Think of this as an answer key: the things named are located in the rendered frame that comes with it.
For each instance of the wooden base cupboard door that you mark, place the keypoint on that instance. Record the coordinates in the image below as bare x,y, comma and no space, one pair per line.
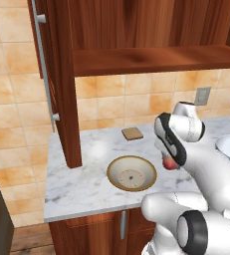
86,235
138,235

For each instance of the wooden wall cupboard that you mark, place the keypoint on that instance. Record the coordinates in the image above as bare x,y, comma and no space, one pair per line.
153,40

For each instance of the grey wall socket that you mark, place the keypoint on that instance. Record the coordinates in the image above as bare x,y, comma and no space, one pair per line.
202,96

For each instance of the red peach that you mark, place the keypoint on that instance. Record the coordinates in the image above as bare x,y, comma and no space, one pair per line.
169,163

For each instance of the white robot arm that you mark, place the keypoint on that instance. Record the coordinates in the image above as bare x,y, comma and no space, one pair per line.
216,186

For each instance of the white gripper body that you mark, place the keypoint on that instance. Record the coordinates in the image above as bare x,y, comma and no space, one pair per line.
163,151

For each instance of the beige bowl with gold rim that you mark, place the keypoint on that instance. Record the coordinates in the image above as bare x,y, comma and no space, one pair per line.
131,174

